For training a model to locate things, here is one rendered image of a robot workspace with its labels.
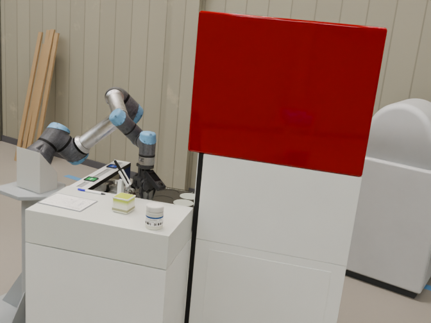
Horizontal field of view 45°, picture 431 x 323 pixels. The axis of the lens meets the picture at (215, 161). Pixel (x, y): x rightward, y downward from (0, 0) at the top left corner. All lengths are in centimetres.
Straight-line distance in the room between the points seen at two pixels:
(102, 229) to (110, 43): 391
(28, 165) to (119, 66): 304
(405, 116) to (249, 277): 184
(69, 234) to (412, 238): 248
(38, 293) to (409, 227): 252
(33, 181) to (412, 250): 255
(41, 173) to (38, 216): 63
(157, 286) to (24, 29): 509
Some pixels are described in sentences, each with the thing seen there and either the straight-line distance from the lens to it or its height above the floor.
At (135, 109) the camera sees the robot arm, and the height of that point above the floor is 129.
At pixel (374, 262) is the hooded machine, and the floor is 19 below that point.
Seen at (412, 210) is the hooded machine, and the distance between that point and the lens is 385.
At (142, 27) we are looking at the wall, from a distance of 559.
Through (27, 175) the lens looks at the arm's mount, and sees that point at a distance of 295.
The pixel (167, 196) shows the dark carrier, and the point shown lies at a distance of 268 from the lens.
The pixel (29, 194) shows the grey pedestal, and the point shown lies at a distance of 290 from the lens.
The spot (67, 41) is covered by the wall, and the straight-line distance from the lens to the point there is 631.
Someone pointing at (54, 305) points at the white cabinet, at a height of 55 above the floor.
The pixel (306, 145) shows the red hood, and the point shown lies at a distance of 219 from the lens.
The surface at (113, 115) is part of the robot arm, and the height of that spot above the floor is 133.
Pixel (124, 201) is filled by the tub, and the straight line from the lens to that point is 222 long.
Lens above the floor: 179
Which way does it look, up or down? 15 degrees down
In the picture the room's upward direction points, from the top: 5 degrees clockwise
